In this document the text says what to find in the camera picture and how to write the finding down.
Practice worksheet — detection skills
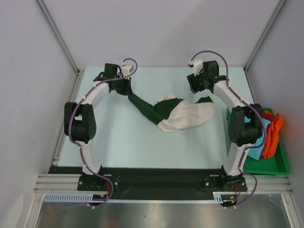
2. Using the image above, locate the left aluminium frame post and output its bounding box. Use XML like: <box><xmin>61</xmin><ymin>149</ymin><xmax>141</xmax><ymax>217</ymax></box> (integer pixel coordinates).
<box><xmin>34</xmin><ymin>0</ymin><xmax>79</xmax><ymax>74</ymax></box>

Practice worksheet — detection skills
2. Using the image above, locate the light blue t-shirt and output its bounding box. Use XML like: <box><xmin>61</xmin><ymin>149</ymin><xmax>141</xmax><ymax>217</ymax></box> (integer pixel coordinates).
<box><xmin>247</xmin><ymin>118</ymin><xmax>270</xmax><ymax>160</ymax></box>

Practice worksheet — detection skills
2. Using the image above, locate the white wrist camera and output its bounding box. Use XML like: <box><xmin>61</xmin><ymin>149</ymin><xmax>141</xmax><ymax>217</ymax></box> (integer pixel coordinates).
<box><xmin>121</xmin><ymin>62</ymin><xmax>134</xmax><ymax>77</ymax></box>
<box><xmin>188</xmin><ymin>59</ymin><xmax>203</xmax><ymax>76</ymax></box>

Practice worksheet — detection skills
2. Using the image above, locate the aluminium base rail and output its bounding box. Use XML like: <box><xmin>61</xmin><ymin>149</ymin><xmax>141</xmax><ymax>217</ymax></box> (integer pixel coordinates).
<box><xmin>34</xmin><ymin>174</ymin><xmax>293</xmax><ymax>194</ymax></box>

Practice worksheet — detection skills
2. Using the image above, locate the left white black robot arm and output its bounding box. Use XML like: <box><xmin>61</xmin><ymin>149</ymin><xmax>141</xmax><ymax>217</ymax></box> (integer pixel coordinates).
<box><xmin>64</xmin><ymin>59</ymin><xmax>138</xmax><ymax>190</ymax></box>

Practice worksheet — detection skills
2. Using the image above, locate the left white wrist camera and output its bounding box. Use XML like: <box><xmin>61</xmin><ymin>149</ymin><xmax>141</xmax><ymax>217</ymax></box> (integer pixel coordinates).
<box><xmin>121</xmin><ymin>62</ymin><xmax>134</xmax><ymax>77</ymax></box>

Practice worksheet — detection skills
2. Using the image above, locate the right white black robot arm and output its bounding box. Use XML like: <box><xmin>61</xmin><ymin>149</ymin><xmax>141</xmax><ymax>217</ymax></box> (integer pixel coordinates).
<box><xmin>187</xmin><ymin>59</ymin><xmax>266</xmax><ymax>190</ymax></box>

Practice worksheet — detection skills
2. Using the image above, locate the green plastic bin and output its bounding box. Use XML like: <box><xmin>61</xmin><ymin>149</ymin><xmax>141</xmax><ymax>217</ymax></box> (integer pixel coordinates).
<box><xmin>225</xmin><ymin>107</ymin><xmax>290</xmax><ymax>176</ymax></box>

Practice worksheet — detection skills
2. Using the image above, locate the right aluminium frame post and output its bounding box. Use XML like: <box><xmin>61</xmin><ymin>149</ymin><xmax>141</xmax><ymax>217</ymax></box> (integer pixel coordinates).
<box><xmin>243</xmin><ymin>0</ymin><xmax>288</xmax><ymax>73</ymax></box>

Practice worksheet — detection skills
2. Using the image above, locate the white green raglan t-shirt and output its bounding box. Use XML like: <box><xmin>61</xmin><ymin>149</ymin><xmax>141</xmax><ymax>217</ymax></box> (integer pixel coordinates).
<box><xmin>128</xmin><ymin>94</ymin><xmax>216</xmax><ymax>133</ymax></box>

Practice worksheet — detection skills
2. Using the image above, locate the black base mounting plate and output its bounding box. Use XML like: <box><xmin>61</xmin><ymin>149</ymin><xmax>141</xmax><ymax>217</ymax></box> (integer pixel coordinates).
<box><xmin>48</xmin><ymin>166</ymin><xmax>247</xmax><ymax>201</ymax></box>

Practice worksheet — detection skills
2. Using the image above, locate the orange t-shirt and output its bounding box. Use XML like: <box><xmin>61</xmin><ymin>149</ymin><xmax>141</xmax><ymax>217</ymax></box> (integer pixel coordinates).
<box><xmin>260</xmin><ymin>110</ymin><xmax>285</xmax><ymax>159</ymax></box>

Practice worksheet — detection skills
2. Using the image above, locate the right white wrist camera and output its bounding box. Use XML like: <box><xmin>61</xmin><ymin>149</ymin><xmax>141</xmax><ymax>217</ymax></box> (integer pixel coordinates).
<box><xmin>188</xmin><ymin>59</ymin><xmax>203</xmax><ymax>76</ymax></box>

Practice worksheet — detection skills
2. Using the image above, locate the grey slotted cable duct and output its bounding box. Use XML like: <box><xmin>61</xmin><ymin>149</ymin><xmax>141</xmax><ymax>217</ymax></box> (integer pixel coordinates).
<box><xmin>44</xmin><ymin>193</ymin><xmax>236</xmax><ymax>204</ymax></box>

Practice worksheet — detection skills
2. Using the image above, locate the aluminium frame post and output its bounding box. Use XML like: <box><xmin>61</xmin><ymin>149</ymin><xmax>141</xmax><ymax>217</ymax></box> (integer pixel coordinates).
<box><xmin>34</xmin><ymin>0</ymin><xmax>79</xmax><ymax>74</ymax></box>
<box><xmin>243</xmin><ymin>0</ymin><xmax>288</xmax><ymax>73</ymax></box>

